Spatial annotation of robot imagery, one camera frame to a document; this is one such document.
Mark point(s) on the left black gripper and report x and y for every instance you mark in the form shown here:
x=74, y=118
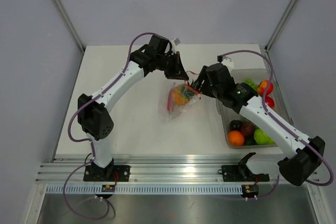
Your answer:
x=177, y=72

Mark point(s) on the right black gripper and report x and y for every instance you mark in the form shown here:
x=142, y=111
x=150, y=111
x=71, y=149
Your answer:
x=202, y=76

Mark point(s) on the plastic pineapple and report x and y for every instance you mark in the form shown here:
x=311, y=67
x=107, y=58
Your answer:
x=184, y=94

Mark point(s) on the clear orange zip top bag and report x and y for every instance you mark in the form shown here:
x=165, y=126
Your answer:
x=164, y=89

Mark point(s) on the red chili pepper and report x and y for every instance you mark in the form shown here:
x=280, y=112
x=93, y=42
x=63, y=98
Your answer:
x=170, y=103

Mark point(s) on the green grape bunch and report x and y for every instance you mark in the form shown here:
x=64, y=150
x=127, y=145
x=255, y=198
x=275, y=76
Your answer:
x=251, y=83

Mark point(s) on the red tomato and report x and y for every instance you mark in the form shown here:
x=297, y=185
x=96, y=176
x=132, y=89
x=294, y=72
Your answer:
x=265, y=88
x=270, y=102

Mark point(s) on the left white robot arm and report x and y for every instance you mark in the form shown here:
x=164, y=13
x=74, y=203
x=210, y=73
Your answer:
x=93, y=113

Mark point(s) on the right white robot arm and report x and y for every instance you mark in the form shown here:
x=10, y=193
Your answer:
x=302, y=154

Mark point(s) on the clear plastic food bin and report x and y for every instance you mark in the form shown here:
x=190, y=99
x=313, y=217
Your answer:
x=257, y=75

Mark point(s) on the dark purple plum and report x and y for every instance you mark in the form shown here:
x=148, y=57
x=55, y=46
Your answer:
x=235, y=125

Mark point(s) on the orange fruit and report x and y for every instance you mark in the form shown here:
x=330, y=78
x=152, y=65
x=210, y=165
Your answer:
x=235, y=138

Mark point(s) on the dark red apple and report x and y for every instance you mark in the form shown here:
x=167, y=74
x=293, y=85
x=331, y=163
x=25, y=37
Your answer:
x=247, y=129

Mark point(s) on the green lime apple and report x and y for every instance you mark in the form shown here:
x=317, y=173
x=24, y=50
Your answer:
x=261, y=138

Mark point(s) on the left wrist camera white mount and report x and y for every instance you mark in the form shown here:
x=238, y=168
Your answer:
x=174, y=43

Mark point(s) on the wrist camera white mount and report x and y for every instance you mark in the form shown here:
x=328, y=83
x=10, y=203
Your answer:
x=174, y=43
x=226, y=61

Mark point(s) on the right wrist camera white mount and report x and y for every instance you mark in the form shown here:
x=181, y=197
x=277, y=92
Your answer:
x=226, y=61

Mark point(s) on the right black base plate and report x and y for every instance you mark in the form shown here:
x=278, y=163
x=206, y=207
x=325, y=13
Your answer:
x=240, y=173

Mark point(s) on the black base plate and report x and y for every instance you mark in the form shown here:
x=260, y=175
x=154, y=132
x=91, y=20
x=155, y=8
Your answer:
x=93, y=173
x=240, y=173

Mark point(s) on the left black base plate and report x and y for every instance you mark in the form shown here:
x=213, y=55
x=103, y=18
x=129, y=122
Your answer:
x=93, y=173

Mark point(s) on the right aluminium frame post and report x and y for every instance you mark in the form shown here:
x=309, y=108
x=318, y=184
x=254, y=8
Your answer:
x=281, y=24

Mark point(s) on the aluminium frame post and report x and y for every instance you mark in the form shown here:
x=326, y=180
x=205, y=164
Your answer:
x=69, y=25
x=281, y=24

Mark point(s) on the aluminium mounting rail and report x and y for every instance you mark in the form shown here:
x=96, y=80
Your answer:
x=180, y=169

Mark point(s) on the left aluminium frame post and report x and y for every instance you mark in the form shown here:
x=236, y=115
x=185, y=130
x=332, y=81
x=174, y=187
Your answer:
x=69, y=25

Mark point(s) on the white slotted cable duct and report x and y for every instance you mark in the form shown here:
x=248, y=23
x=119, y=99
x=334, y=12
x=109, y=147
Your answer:
x=146, y=189

